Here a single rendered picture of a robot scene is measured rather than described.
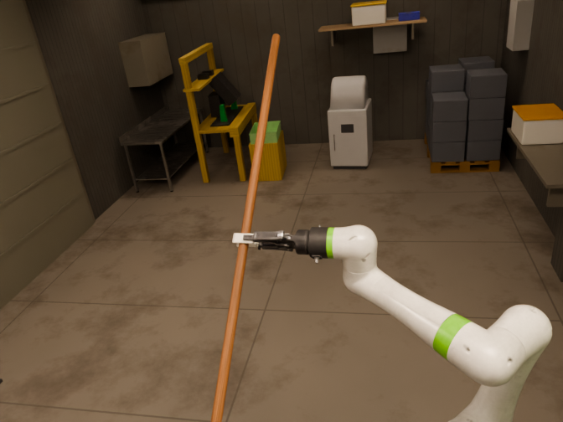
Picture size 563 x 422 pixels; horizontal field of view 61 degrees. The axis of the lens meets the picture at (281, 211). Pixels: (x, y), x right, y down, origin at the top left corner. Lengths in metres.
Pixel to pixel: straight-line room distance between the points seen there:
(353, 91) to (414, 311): 5.64
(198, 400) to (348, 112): 4.40
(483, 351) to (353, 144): 5.80
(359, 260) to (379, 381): 2.38
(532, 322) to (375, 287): 0.40
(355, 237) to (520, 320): 0.46
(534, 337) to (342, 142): 5.77
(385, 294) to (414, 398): 2.26
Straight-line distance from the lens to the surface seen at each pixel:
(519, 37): 6.58
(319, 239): 1.39
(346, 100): 6.83
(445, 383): 3.74
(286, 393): 3.66
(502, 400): 1.58
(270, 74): 1.76
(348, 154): 6.97
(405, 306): 1.36
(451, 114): 6.63
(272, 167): 6.84
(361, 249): 1.36
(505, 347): 1.29
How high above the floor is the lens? 2.69
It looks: 27 degrees down
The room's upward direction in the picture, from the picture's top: 7 degrees counter-clockwise
